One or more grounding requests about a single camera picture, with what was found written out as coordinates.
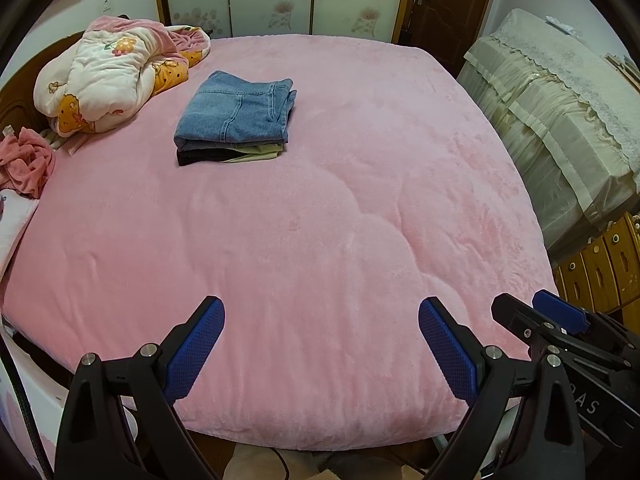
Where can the light green garment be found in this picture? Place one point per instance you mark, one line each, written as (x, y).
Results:
(255, 152)

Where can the white pink pillow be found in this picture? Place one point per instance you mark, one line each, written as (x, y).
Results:
(12, 225)

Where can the floral white quilt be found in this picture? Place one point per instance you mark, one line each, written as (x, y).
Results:
(105, 75)

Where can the brown wooden door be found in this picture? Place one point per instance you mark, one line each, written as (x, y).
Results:
(450, 5)

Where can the white lace cloth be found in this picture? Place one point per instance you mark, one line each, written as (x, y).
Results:
(575, 70)

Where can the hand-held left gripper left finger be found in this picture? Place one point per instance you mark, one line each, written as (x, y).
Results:
(195, 350)

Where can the black garment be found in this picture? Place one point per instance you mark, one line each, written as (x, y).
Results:
(200, 156)

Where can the dark wooden headboard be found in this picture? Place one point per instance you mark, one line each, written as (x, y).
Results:
(15, 105)

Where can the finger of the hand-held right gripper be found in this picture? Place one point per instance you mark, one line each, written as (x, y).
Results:
(515, 317)
(557, 310)

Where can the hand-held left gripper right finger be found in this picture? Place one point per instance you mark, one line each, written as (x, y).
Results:
(450, 350)

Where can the wooden drawer cabinet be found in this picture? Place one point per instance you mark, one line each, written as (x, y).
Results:
(600, 270)

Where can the pink crumpled cloth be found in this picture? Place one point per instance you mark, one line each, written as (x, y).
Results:
(27, 165)

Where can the blue denim jeans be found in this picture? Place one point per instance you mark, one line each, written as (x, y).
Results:
(235, 110)

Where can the pink fleece blanket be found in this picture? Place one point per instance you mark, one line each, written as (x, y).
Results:
(300, 260)

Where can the cream furniture cover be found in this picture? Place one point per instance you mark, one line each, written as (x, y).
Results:
(550, 150)

